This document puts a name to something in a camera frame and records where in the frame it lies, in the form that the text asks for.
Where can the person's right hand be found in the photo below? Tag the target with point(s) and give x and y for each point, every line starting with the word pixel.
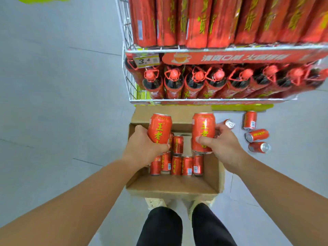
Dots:
pixel 228 149

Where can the person's left hand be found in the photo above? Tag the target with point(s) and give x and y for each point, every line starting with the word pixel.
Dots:
pixel 139 149

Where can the person's right thumb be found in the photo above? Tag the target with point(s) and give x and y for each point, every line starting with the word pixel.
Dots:
pixel 204 141

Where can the person's left thumb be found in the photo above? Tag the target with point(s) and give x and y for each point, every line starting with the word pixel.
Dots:
pixel 162 149

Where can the red herbal tea can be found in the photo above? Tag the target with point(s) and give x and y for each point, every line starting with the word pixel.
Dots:
pixel 259 147
pixel 257 135
pixel 250 120
pixel 203 122
pixel 229 123
pixel 161 125

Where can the person's right forearm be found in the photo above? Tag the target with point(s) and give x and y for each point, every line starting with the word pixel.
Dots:
pixel 284 199

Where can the person's left forearm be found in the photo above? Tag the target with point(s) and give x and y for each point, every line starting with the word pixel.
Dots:
pixel 69 204

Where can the cluster of red cans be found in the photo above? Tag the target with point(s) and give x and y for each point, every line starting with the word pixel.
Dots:
pixel 176 165

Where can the brown cardboard box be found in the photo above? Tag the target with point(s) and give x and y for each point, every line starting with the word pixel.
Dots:
pixel 174 185

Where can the yellow-green rack base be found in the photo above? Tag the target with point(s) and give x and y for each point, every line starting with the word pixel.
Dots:
pixel 243 107

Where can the person's left white shoe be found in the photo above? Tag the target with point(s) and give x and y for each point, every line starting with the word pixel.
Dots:
pixel 155 202

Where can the person's white shoe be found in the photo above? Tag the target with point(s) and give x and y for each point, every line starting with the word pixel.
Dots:
pixel 155 202
pixel 196 204

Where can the row of red-capped bottles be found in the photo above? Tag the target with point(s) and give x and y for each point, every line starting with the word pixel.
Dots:
pixel 217 81

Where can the person's right white shoe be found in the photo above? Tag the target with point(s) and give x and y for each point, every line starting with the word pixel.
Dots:
pixel 196 204

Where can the person's left leg black trousers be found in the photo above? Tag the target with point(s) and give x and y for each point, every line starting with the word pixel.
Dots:
pixel 161 228

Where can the person's leg black trousers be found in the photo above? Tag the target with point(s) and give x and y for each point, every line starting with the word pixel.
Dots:
pixel 161 228
pixel 210 228

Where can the person's right leg black trousers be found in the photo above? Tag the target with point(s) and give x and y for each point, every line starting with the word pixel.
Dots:
pixel 210 228

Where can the yellow price tag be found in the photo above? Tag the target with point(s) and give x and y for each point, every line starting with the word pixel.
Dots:
pixel 147 61

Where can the red shelf banner strip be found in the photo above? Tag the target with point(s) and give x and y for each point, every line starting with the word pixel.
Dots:
pixel 243 57

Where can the row of red drink cartons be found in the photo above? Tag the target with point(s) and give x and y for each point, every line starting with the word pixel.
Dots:
pixel 220 20

